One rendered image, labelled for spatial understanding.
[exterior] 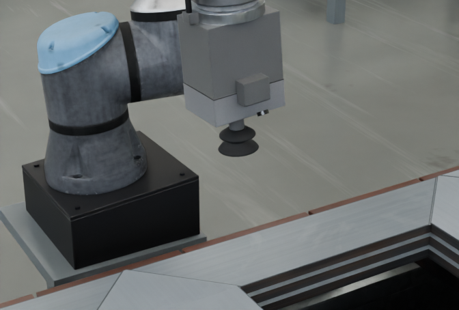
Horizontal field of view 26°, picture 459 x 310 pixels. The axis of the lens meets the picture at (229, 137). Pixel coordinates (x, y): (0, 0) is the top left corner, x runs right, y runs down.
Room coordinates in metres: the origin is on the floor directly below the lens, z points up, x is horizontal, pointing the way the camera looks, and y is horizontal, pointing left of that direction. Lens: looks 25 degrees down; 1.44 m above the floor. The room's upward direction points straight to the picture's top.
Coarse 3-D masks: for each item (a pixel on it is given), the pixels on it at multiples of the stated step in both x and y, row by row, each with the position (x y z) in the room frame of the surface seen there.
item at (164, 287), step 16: (128, 288) 0.88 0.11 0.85; (144, 288) 0.88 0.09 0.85; (160, 288) 0.88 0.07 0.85; (176, 288) 0.88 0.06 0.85; (192, 288) 0.88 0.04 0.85; (208, 288) 0.88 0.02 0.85; (224, 288) 0.88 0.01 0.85; (112, 304) 0.85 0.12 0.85; (128, 304) 0.85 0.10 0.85; (144, 304) 0.85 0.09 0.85; (160, 304) 0.85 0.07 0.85; (176, 304) 0.85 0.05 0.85
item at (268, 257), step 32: (416, 192) 1.10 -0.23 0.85; (288, 224) 1.02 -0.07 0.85; (320, 224) 1.02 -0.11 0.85; (352, 224) 1.02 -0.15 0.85; (384, 224) 1.02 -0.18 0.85; (416, 224) 1.02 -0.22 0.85; (192, 256) 0.95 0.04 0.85; (224, 256) 0.95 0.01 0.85; (256, 256) 0.95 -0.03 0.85; (288, 256) 0.95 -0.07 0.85; (320, 256) 0.95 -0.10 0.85; (352, 256) 0.96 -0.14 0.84; (384, 256) 0.98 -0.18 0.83; (416, 256) 0.99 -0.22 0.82; (448, 256) 0.98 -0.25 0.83; (256, 288) 0.90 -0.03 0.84; (288, 288) 0.91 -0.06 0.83; (320, 288) 0.92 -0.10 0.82
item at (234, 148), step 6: (228, 126) 0.96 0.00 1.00; (246, 126) 0.96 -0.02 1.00; (222, 132) 0.95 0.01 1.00; (228, 132) 0.95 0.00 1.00; (234, 132) 0.94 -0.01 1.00; (240, 132) 0.94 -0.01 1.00; (246, 132) 0.95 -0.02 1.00; (252, 132) 0.95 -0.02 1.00; (222, 138) 0.94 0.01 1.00; (228, 138) 0.94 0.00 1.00; (234, 138) 0.94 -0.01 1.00; (240, 138) 0.94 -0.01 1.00; (246, 138) 0.94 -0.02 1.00; (252, 138) 0.94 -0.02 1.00; (222, 144) 0.95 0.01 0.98; (228, 144) 0.95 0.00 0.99; (234, 144) 0.94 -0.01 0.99; (240, 144) 0.94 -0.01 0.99; (246, 144) 0.95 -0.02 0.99; (252, 144) 0.95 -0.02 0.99; (228, 150) 0.94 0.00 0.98; (234, 150) 0.94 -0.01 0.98; (240, 150) 0.94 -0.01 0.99; (246, 150) 0.94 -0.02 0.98
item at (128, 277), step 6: (126, 270) 0.92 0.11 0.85; (132, 270) 0.92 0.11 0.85; (120, 276) 0.91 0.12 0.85; (126, 276) 0.91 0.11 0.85; (132, 276) 0.91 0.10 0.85; (138, 276) 0.91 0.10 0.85; (144, 276) 0.91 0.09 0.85; (150, 276) 0.91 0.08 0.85; (156, 276) 0.91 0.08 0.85; (120, 282) 0.90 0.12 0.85; (126, 282) 0.90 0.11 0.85; (132, 282) 0.90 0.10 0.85; (138, 282) 0.90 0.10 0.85; (114, 288) 0.88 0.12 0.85
